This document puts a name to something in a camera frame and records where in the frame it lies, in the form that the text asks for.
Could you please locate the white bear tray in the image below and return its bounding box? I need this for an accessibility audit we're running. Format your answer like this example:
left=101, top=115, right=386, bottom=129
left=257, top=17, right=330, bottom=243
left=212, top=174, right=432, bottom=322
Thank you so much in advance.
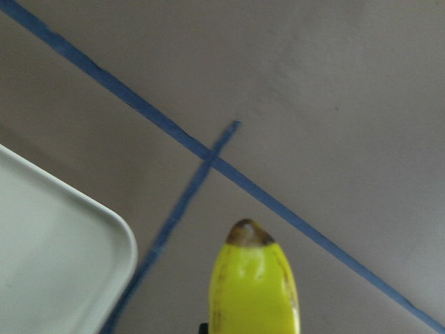
left=1, top=147, right=138, bottom=333

